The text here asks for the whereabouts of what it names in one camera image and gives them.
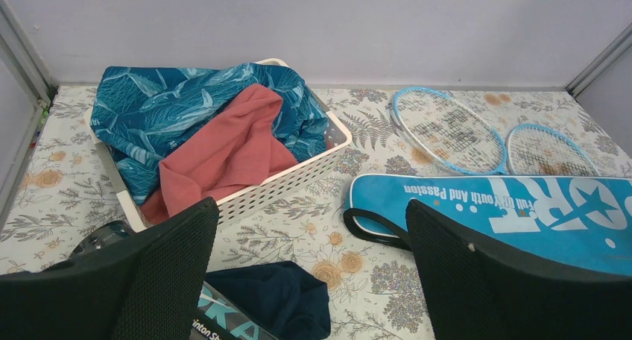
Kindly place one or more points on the navy blue cloth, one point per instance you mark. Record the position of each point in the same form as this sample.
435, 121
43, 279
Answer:
284, 298

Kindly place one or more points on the floral patterned table mat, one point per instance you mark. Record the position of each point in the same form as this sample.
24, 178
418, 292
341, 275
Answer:
374, 291

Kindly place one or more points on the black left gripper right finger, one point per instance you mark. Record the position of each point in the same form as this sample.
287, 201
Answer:
477, 287

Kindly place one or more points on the blue racket cover bag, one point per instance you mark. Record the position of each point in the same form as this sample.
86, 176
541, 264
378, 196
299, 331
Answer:
580, 221

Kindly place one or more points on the salmon pink towel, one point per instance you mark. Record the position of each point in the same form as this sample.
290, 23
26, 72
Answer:
234, 150

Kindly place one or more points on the teal leaf-patterned cloth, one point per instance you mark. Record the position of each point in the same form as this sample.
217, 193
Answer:
144, 114

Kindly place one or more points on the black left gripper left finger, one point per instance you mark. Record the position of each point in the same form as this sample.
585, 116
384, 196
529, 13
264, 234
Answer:
145, 286

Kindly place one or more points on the black shuttlecock tube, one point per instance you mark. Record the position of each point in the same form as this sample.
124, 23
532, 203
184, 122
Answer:
217, 318

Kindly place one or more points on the white perforated plastic basket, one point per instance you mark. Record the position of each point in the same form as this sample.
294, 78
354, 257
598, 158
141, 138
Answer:
250, 199

